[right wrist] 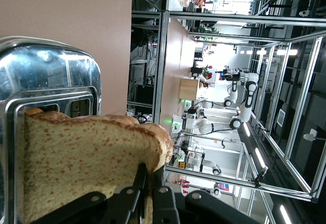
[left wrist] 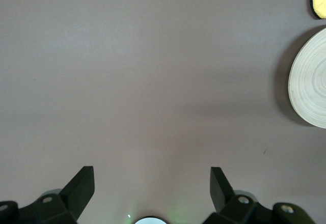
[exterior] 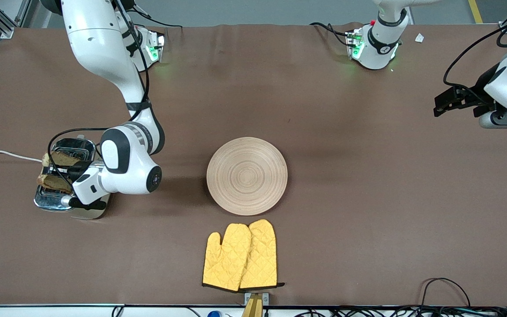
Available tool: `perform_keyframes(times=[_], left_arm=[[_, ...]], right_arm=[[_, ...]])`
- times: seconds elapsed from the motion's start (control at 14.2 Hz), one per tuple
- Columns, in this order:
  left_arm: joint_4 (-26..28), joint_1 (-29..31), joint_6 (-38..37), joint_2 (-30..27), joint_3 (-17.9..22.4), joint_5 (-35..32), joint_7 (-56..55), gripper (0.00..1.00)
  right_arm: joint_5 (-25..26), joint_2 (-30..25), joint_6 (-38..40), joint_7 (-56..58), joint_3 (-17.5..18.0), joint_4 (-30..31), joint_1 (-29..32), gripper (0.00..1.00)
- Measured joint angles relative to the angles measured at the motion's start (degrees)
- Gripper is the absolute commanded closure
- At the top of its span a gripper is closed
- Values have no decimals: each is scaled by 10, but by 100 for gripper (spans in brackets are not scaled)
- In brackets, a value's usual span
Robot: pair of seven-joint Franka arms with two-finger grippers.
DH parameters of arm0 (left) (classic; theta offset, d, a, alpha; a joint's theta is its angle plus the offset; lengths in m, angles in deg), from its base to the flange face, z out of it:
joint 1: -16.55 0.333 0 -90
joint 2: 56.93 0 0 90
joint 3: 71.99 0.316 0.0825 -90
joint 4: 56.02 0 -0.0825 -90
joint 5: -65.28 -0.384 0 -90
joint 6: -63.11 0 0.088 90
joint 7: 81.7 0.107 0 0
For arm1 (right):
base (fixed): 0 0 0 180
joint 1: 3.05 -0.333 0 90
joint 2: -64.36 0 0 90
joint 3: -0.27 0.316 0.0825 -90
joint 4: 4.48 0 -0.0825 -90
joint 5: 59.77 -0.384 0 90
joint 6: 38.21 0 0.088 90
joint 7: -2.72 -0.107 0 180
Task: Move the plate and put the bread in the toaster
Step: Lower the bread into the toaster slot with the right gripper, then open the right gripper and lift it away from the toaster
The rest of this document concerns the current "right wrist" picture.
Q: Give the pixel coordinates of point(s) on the light wooden box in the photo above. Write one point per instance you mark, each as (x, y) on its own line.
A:
(189, 89)

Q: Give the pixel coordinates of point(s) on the red flower bouquet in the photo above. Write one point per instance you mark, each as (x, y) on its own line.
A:
(208, 72)

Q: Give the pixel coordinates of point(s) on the pink neighbouring table mat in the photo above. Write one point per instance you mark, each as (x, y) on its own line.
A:
(175, 56)

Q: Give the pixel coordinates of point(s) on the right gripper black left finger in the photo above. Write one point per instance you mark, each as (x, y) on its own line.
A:
(102, 211)

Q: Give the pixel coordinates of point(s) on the black computer monitor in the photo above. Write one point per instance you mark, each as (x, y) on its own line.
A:
(144, 94)

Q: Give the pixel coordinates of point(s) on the slice of brown bread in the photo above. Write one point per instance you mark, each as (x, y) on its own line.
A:
(84, 157)

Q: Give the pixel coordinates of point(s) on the brown table mat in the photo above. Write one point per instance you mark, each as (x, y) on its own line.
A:
(63, 10)

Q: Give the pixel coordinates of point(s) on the aluminium frame post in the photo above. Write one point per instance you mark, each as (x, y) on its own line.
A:
(303, 99)
(161, 68)

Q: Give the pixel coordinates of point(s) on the cream and chrome toaster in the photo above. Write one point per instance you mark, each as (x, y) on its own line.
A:
(51, 68)

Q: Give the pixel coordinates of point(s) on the aluminium frame beam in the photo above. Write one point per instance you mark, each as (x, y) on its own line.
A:
(242, 19)
(242, 182)

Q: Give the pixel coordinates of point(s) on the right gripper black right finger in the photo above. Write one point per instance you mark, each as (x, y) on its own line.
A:
(183, 211)

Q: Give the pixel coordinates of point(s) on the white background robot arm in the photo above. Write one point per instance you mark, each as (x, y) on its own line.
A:
(211, 126)
(211, 166)
(248, 94)

